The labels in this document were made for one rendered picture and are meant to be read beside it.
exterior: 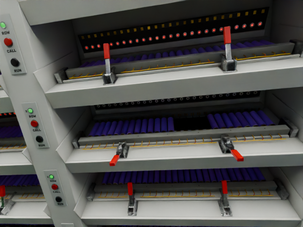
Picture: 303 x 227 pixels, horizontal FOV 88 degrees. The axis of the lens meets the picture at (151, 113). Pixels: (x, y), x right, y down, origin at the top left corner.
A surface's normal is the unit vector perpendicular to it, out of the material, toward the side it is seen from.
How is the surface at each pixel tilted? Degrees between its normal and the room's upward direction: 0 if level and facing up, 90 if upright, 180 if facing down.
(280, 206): 19
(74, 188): 90
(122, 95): 109
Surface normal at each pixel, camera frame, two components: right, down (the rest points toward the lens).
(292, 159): -0.06, 0.57
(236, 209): -0.14, -0.82
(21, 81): -0.10, 0.27
